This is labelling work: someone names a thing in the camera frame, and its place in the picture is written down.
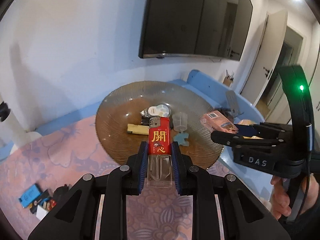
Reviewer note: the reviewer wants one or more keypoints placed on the grey metal stand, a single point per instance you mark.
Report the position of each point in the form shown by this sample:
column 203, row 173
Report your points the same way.
column 232, row 100

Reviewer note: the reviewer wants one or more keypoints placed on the white lamp pole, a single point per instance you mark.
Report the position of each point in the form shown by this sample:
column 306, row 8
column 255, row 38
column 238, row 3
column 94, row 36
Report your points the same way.
column 15, row 127

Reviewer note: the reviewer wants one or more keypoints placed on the black small object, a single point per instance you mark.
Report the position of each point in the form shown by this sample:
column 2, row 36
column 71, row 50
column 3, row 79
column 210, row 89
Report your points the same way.
column 62, row 191

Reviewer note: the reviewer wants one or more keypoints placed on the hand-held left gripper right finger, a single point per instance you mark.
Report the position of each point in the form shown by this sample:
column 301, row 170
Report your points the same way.
column 176, row 165

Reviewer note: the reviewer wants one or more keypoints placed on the pink box with white label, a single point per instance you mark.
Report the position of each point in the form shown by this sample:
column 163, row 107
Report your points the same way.
column 215, row 121

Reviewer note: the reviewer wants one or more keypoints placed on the red lighter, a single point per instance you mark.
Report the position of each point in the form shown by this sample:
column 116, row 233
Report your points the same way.
column 158, row 140

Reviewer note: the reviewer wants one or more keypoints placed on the white small box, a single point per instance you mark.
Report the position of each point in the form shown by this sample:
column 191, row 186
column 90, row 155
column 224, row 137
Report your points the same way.
column 42, row 212

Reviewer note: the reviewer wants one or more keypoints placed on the blue furniture piece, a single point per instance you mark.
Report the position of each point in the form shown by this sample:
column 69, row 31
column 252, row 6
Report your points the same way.
column 205, row 80

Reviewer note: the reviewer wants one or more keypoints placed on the pink patterned blanket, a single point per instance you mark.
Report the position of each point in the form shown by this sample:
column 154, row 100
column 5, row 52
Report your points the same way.
column 75, row 155

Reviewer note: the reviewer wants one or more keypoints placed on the tan pen holder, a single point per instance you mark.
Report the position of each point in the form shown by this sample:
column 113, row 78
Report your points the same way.
column 228, row 80

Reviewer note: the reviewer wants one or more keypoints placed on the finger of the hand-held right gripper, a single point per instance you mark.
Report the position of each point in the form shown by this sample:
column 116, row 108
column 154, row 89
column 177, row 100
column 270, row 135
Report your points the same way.
column 225, row 137
column 247, row 130

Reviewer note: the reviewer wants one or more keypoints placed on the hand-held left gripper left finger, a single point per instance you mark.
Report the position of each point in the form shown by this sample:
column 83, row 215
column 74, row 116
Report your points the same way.
column 142, row 165

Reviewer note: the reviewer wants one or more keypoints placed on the clear plastic cup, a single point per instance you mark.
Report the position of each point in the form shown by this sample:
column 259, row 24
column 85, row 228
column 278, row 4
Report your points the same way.
column 180, row 121

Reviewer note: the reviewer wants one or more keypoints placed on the red toy figure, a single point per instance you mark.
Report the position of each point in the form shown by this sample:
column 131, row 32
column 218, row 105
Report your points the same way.
column 50, row 203

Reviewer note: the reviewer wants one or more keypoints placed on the person's right hand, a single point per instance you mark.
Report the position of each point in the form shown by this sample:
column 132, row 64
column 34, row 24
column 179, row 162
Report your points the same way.
column 280, row 197

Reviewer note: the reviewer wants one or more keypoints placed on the blue box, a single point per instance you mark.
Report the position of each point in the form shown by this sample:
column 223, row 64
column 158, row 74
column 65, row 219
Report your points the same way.
column 30, row 196

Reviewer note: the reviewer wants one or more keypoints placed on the amber ribbed glass bowl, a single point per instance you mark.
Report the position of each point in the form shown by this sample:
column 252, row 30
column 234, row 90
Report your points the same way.
column 120, row 110

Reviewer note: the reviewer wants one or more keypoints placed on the light blue translucent piece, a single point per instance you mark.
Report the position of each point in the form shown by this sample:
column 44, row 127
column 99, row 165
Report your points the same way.
column 182, row 138

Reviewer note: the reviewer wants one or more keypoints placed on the cream rectangular bar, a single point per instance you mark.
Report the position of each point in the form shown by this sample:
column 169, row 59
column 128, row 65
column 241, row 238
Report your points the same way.
column 137, row 129

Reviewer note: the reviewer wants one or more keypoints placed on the white door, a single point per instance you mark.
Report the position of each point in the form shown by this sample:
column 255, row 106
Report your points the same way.
column 272, row 42

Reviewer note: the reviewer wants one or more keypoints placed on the black wall television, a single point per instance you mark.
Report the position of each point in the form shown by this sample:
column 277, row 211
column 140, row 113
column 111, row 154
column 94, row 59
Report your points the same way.
column 195, row 17

